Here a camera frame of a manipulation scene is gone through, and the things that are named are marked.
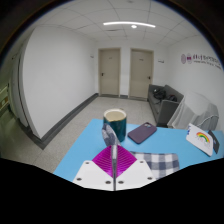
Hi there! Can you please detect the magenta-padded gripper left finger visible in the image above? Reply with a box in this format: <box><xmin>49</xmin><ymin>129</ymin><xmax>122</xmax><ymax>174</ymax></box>
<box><xmin>72</xmin><ymin>144</ymin><xmax>115</xmax><ymax>192</ymax></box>

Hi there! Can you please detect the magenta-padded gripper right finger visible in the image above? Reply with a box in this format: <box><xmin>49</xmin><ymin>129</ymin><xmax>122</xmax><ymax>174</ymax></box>
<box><xmin>115</xmin><ymin>144</ymin><xmax>157</xmax><ymax>192</ymax></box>

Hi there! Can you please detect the blue white checked towel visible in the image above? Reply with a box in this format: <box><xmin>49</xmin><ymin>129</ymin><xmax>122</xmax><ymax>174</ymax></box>
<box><xmin>101</xmin><ymin>123</ymin><xmax>181</xmax><ymax>183</ymax></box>

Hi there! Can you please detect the purple phone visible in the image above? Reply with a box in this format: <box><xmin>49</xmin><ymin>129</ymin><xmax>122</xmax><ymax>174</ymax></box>
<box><xmin>127</xmin><ymin>121</ymin><xmax>158</xmax><ymax>145</ymax></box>

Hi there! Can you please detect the dark teal mug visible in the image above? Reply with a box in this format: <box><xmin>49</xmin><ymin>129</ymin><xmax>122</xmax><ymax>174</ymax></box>
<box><xmin>102</xmin><ymin>108</ymin><xmax>128</xmax><ymax>143</ymax></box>

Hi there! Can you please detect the white card with rainbow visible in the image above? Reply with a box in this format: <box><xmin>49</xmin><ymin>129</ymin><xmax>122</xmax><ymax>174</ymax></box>
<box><xmin>185</xmin><ymin>123</ymin><xmax>214</xmax><ymax>157</ymax></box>

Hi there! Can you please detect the black bag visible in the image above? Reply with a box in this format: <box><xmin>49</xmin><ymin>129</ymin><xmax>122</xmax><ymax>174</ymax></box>
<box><xmin>153</xmin><ymin>89</ymin><xmax>167</xmax><ymax>101</ymax></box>

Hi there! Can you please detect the flat dark grey card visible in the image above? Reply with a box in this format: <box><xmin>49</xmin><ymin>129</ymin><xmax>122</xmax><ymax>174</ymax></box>
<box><xmin>207</xmin><ymin>129</ymin><xmax>221</xmax><ymax>155</ymax></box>

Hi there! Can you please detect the white cloth-covered chair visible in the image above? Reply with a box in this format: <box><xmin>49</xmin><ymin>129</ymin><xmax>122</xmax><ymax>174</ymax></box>
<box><xmin>166</xmin><ymin>91</ymin><xmax>221</xmax><ymax>132</ymax></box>

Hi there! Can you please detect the beige door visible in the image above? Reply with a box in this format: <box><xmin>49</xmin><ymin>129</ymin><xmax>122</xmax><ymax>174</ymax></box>
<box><xmin>97</xmin><ymin>47</ymin><xmax>122</xmax><ymax>98</ymax></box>
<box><xmin>128</xmin><ymin>48</ymin><xmax>155</xmax><ymax>100</ymax></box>

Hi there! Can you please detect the long ceiling light strip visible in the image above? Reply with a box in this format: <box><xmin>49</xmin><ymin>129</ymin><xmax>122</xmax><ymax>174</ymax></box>
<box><xmin>102</xmin><ymin>21</ymin><xmax>157</xmax><ymax>29</ymax></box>

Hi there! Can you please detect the magenta wall logo sign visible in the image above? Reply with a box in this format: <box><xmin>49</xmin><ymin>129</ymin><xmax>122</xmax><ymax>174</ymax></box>
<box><xmin>180</xmin><ymin>52</ymin><xmax>223</xmax><ymax>71</ymax></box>

